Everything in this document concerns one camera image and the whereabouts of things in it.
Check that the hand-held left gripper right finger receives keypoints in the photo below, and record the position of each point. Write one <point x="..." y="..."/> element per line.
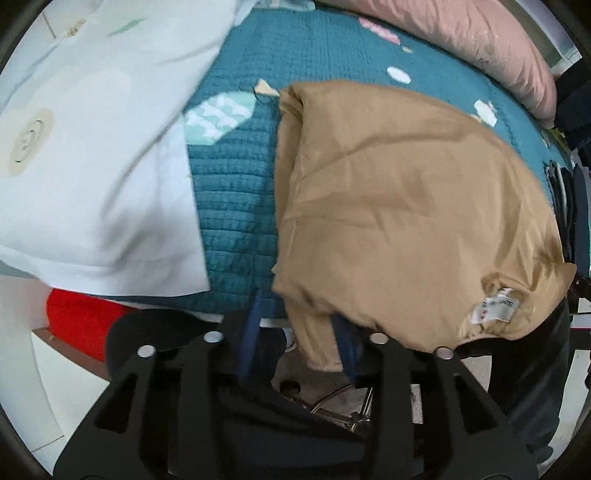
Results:
<point x="351" y="350"/>

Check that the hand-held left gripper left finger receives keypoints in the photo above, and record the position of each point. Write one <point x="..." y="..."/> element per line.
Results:
<point x="251" y="341"/>

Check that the tan jacket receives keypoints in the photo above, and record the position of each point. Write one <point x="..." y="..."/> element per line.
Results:
<point x="392" y="207"/>

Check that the dark clothes pile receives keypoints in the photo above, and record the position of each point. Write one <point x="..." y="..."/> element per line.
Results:
<point x="565" y="207"/>

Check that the metal chair base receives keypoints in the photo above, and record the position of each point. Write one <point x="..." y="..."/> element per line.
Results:
<point x="355" y="420"/>

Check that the person's dark trousers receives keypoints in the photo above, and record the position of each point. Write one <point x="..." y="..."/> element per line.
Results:
<point x="526" y="369"/>

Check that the teal quilted bed cover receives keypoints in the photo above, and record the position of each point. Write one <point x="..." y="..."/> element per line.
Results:
<point x="231" y="184"/>

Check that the red cloth item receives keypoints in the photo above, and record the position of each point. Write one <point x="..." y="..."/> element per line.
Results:
<point x="83" y="323"/>

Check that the navy and yellow puffer jacket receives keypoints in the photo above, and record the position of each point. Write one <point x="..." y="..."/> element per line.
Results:
<point x="577" y="115"/>

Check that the white pillow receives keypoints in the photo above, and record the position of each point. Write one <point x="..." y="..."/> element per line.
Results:
<point x="92" y="184"/>

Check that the pink pillow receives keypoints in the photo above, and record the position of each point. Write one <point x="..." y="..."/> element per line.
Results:
<point x="461" y="32"/>

